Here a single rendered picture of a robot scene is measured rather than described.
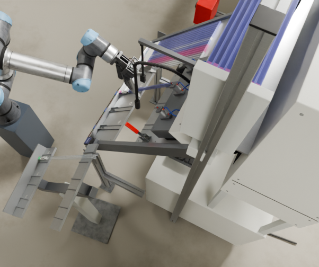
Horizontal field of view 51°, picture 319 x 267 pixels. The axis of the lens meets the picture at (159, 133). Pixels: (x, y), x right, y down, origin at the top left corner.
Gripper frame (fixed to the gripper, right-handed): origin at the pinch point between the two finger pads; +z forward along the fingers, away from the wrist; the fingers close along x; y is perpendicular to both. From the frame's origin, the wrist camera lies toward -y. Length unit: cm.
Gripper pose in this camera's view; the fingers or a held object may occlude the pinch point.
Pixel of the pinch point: (148, 85)
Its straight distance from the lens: 155.3
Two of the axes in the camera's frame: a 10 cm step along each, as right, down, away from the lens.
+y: 4.4, -1.4, -8.9
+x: 4.5, -8.2, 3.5
